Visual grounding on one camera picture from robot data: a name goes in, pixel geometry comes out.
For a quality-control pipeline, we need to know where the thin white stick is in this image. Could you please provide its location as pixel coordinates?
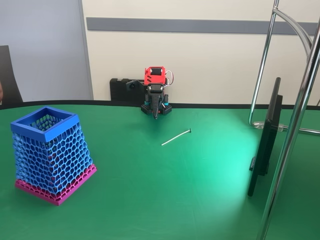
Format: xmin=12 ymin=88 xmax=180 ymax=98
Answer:
xmin=161 ymin=128 xmax=193 ymax=147

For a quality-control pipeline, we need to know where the black arm base with clamps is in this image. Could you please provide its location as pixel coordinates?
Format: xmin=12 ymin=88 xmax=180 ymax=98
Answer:
xmin=140 ymin=93 xmax=174 ymax=117

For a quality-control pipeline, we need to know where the blue and pink lattice basket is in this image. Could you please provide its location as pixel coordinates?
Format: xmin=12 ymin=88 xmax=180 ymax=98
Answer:
xmin=10 ymin=106 xmax=98 ymax=207

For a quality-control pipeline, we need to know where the black plastic tool case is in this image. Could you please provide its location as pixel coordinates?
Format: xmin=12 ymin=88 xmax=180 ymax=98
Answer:
xmin=109 ymin=78 xmax=146 ymax=102

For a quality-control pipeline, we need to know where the green table cloth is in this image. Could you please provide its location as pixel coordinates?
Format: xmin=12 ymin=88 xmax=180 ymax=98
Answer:
xmin=0 ymin=99 xmax=320 ymax=240

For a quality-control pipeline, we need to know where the clear plastic clip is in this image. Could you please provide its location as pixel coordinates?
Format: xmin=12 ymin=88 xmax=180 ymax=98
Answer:
xmin=252 ymin=120 xmax=285 ymax=132

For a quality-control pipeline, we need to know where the black monitor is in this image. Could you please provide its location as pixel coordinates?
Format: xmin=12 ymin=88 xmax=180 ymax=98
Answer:
xmin=247 ymin=77 xmax=284 ymax=198

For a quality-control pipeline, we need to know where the chrome tube stand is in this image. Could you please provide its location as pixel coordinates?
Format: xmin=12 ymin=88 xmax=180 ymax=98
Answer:
xmin=247 ymin=0 xmax=320 ymax=240

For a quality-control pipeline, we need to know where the white and red servo cable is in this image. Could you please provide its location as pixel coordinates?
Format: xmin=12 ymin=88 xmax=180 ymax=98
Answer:
xmin=164 ymin=70 xmax=175 ymax=87

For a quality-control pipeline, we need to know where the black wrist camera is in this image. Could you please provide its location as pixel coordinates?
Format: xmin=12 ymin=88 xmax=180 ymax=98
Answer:
xmin=125 ymin=79 xmax=144 ymax=92

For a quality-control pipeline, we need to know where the grey wall rail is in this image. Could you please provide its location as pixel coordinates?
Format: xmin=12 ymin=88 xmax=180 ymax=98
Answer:
xmin=86 ymin=16 xmax=319 ymax=36

